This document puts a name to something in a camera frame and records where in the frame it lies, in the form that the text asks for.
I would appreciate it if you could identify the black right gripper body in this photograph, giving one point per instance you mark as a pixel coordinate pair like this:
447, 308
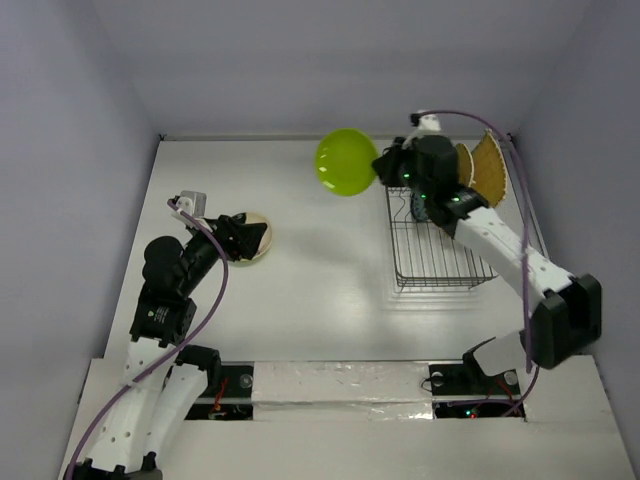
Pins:
388, 168

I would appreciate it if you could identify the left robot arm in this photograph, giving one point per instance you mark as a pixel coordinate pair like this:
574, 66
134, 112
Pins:
165, 373

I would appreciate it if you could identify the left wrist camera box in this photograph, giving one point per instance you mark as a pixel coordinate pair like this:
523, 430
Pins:
192, 203

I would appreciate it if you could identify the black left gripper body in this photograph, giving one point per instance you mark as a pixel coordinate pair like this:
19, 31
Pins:
226, 243

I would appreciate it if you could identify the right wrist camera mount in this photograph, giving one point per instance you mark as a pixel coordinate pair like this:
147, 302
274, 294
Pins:
423, 124

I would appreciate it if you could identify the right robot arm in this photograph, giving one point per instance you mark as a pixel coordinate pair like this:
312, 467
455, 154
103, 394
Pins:
459, 189

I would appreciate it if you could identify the green plastic plate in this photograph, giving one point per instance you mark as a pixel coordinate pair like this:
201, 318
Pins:
245, 263

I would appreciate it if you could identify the beige plate with black pattern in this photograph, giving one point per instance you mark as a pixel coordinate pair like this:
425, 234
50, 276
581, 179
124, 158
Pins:
267, 245

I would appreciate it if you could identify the rounded bamboo woven tray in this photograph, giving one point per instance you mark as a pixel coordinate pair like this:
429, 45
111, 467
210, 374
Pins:
465, 165

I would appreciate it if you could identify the blue floral ceramic plate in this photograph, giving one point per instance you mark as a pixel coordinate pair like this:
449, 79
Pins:
418, 209

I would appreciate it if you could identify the square bamboo woven tray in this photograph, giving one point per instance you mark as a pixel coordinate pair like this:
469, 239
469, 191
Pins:
490, 173

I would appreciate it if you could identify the black wire dish rack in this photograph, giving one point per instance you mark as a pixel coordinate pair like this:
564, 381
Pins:
425, 259

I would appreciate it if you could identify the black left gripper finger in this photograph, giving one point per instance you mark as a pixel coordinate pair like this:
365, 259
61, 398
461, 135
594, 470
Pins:
252, 226
247, 249

